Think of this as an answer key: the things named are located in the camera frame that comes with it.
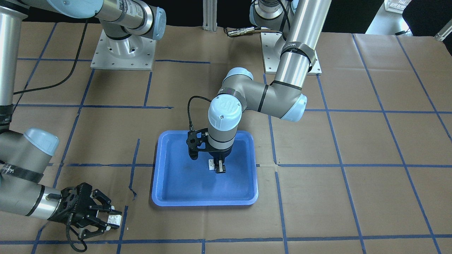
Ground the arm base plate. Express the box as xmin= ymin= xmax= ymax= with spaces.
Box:
xmin=90 ymin=31 xmax=157 ymax=71
xmin=260 ymin=32 xmax=322 ymax=75

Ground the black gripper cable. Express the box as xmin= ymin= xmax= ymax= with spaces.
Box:
xmin=12 ymin=14 xmax=89 ymax=96
xmin=187 ymin=96 xmax=212 ymax=132

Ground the aluminium frame post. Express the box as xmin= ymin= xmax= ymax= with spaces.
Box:
xmin=202 ymin=0 xmax=218 ymax=33

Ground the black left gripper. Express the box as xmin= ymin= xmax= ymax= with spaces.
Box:
xmin=186 ymin=128 xmax=232 ymax=174

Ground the metal cable connector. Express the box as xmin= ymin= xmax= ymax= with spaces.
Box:
xmin=226 ymin=27 xmax=255 ymax=37

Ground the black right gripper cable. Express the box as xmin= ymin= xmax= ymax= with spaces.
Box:
xmin=12 ymin=14 xmax=89 ymax=96

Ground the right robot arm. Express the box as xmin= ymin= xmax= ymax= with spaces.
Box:
xmin=1 ymin=0 xmax=166 ymax=240

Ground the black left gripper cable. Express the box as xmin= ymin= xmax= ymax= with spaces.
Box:
xmin=187 ymin=96 xmax=212 ymax=132

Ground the white plastic basket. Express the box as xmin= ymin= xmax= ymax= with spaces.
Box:
xmin=383 ymin=0 xmax=411 ymax=14

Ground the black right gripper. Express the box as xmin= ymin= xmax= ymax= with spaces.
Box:
xmin=47 ymin=183 xmax=122 ymax=238

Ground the white block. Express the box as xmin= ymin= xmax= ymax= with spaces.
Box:
xmin=107 ymin=215 xmax=122 ymax=227
xmin=208 ymin=159 xmax=213 ymax=171

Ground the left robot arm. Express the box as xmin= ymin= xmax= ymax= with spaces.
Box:
xmin=186 ymin=0 xmax=331 ymax=173

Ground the blue plastic tray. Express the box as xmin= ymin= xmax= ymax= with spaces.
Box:
xmin=151 ymin=130 xmax=258 ymax=206

